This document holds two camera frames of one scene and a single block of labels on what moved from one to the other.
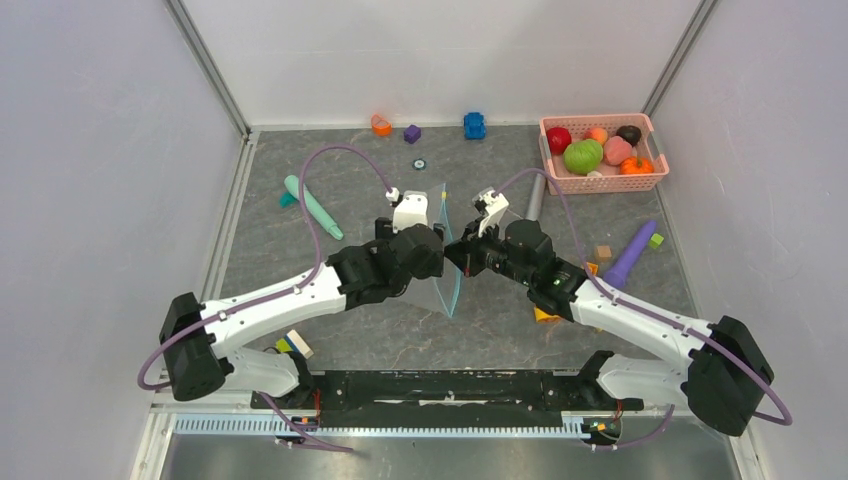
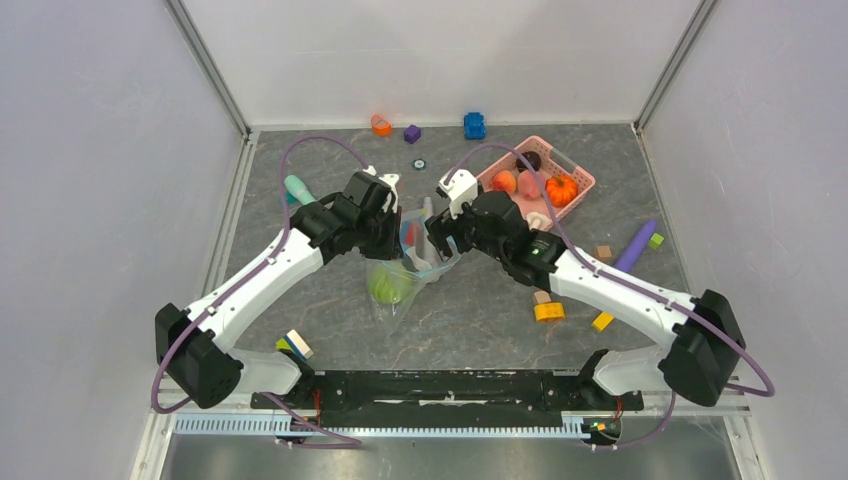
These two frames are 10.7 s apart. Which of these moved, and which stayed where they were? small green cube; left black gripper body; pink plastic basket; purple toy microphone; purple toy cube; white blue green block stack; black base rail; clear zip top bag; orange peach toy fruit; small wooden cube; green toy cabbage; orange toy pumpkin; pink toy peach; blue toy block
Moved: clear zip top bag; pink toy peach; pink plastic basket; orange peach toy fruit; orange toy pumpkin; left black gripper body; green toy cabbage
Stayed: purple toy cube; small green cube; white blue green block stack; blue toy block; small wooden cube; purple toy microphone; black base rail
